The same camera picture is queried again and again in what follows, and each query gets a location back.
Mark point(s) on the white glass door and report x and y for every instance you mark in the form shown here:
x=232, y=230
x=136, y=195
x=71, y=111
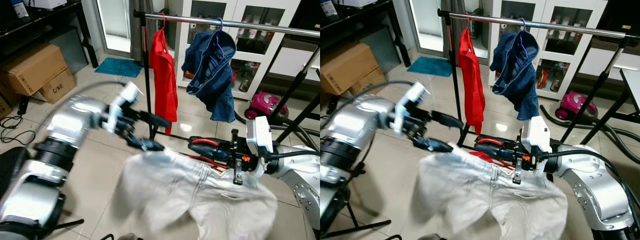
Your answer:
x=425, y=20
x=112, y=20

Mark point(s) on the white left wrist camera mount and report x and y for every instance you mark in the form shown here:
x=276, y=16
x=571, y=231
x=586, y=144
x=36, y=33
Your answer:
x=410, y=102
x=122, y=102

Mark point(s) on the black desk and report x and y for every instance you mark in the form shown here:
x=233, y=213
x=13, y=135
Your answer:
x=45, y=25
x=360, y=20

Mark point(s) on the teal floor mat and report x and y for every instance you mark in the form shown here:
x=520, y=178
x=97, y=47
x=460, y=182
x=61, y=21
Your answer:
x=117, y=67
x=430, y=66

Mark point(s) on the black metal stand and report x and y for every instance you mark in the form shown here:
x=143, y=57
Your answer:
x=360, y=220
x=65, y=225

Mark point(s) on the blue denim jacket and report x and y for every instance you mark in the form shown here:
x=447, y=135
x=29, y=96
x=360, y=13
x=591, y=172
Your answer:
x=212, y=70
x=517, y=70

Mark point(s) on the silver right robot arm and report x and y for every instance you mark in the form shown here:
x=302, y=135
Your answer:
x=300, y=175
x=595, y=185

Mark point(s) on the red shirt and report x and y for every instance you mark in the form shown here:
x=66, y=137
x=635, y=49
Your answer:
x=472, y=80
x=165, y=80

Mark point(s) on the beige denim trousers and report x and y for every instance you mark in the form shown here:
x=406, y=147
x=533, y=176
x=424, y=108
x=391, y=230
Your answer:
x=200, y=200
x=500, y=200

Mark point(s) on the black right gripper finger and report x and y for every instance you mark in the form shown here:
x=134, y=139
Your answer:
x=196, y=148
x=492, y=156
x=207, y=156
x=482, y=148

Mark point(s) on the blue plastic hanger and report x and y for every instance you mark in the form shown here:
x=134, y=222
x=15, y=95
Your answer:
x=523, y=26
x=220, y=27

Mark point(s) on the white glass-door cabinet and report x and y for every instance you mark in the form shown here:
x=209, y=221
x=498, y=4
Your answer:
x=231, y=12
x=537, y=10

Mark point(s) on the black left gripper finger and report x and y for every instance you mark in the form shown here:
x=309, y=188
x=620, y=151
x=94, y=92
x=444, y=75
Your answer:
x=435, y=145
x=447, y=120
x=147, y=145
x=155, y=120

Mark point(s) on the black power adapter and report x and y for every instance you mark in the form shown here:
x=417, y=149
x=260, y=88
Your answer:
x=23, y=105

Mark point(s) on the pink vacuum cleaner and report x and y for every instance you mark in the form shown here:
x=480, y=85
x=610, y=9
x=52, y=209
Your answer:
x=575, y=105
x=265, y=105

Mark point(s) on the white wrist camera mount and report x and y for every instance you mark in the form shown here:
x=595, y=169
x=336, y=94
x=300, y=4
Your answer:
x=122, y=102
x=535, y=140
x=410, y=102
x=259, y=140

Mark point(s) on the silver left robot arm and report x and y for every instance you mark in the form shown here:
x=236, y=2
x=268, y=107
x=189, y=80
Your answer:
x=350, y=135
x=45, y=150

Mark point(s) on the white table black legs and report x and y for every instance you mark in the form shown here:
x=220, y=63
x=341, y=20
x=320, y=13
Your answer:
x=632, y=80

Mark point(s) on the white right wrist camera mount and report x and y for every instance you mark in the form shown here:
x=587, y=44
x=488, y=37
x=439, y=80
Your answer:
x=535, y=140
x=259, y=140

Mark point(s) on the grey curtain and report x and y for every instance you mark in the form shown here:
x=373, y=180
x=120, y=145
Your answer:
x=135, y=35
x=447, y=40

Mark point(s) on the large plain cardboard box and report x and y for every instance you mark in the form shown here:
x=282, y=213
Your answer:
x=32, y=67
x=350, y=65

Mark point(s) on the black clothes rack silver rail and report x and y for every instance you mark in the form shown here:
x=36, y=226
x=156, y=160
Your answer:
x=225, y=24
x=530, y=22

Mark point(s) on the red printed T-shirt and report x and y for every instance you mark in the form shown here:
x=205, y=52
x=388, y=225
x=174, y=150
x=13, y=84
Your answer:
x=220, y=167
x=485, y=159

